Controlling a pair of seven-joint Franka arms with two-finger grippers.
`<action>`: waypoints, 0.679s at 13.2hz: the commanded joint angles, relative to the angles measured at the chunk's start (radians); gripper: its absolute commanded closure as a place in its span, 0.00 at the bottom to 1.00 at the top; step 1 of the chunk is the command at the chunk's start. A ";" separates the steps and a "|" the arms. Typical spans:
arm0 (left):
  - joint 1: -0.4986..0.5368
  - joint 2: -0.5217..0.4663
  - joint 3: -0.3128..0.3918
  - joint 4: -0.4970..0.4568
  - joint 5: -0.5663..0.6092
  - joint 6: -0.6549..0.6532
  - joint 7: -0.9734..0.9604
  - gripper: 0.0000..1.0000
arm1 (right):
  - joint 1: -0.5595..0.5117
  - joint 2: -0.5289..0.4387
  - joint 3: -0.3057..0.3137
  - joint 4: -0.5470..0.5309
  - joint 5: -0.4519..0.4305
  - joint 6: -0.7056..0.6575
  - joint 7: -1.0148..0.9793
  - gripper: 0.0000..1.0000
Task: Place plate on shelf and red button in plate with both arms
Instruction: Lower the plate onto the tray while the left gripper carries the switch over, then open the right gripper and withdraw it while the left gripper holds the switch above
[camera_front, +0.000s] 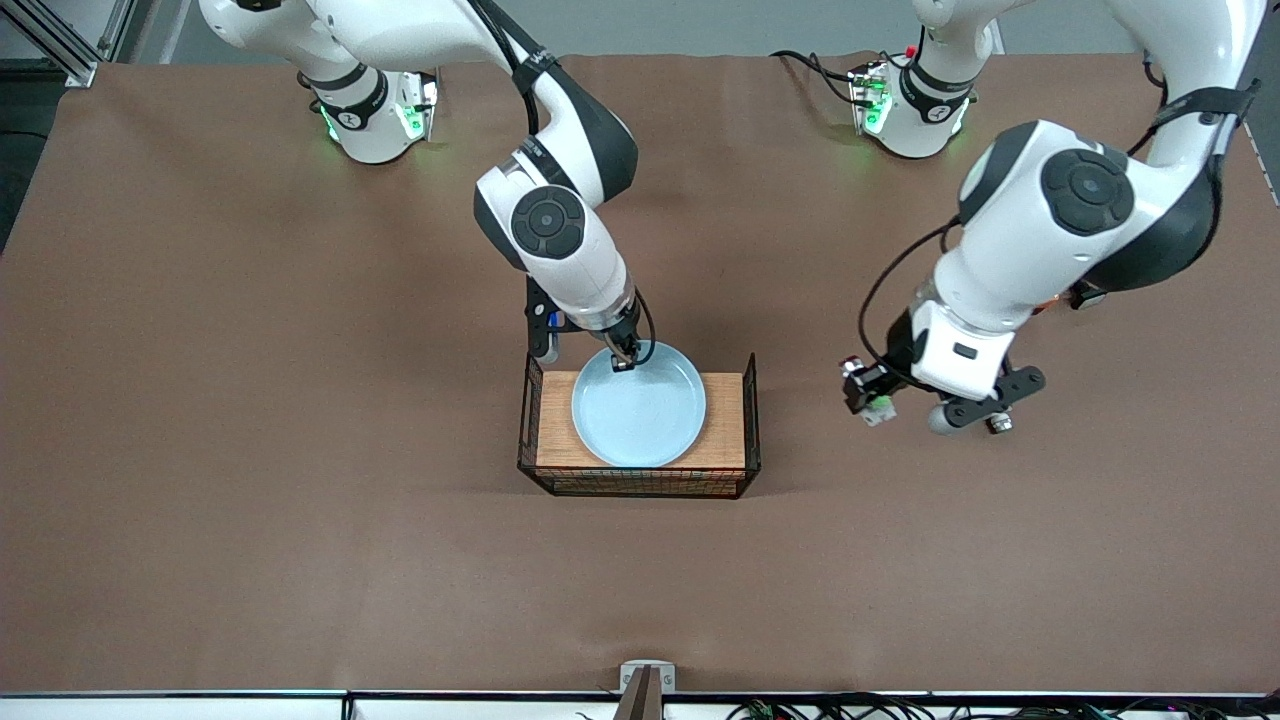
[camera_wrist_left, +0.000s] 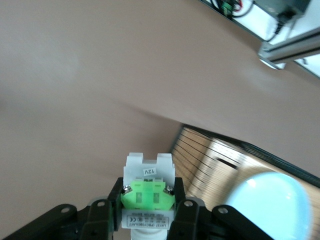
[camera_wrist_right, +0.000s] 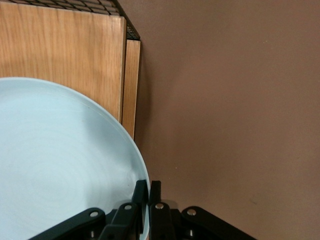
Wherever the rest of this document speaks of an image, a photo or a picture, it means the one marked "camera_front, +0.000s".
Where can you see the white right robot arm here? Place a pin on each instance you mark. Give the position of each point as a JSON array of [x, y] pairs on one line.
[[560, 250]]

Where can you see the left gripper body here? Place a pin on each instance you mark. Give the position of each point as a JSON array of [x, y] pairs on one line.
[[897, 349]]

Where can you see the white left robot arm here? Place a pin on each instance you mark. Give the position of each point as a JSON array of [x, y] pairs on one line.
[[1050, 230]]

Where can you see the switch with orange contact block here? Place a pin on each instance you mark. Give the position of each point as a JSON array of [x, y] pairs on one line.
[[1000, 424]]

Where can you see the black push button head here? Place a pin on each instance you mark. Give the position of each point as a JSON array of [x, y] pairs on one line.
[[1090, 297]]

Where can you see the aluminium frame corner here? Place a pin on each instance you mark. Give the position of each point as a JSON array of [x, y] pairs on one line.
[[80, 72]]

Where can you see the white table edge strip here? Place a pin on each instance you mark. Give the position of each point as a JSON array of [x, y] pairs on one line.
[[150, 708]]

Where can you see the light blue plate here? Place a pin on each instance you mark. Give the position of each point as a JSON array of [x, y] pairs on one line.
[[640, 415]]

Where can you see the brown table cover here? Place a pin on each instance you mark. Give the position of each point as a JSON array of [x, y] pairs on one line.
[[300, 600]]

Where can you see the grey bracket with aluminium pole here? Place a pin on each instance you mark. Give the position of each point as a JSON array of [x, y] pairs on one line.
[[647, 690]]

